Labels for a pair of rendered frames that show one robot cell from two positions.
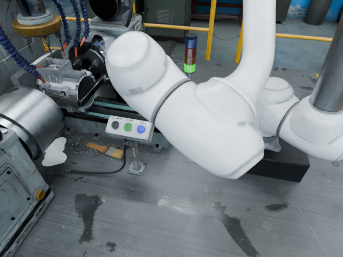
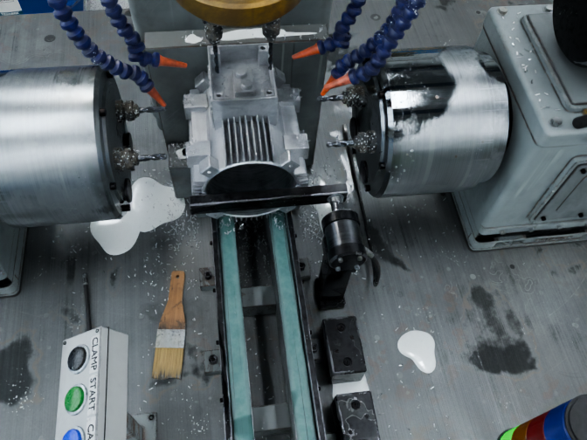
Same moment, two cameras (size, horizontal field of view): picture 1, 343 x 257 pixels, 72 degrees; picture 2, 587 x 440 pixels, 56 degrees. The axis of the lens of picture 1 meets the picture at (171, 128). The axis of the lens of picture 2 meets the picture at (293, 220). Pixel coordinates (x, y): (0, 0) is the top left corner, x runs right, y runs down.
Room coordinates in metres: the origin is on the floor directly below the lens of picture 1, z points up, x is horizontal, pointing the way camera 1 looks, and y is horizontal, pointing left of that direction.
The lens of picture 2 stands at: (0.80, -0.08, 1.77)
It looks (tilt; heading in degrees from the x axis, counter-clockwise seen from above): 59 degrees down; 63
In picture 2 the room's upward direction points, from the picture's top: 6 degrees clockwise
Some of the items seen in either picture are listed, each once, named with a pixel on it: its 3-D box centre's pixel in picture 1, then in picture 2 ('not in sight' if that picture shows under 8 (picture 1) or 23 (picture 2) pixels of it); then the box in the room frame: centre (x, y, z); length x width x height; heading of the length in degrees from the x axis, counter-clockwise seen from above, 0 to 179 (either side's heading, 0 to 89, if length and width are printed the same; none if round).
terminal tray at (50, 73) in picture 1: (54, 70); (242, 87); (0.99, 0.54, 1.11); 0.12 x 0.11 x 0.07; 76
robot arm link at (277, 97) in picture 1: (269, 105); not in sight; (0.76, -0.39, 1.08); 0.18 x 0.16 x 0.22; 39
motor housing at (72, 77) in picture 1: (68, 88); (245, 143); (0.98, 0.50, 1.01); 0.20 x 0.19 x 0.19; 76
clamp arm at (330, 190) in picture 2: (93, 89); (269, 199); (0.98, 0.38, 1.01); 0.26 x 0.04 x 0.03; 166
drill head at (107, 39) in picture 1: (99, 55); (435, 121); (1.30, 0.42, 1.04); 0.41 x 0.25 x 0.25; 166
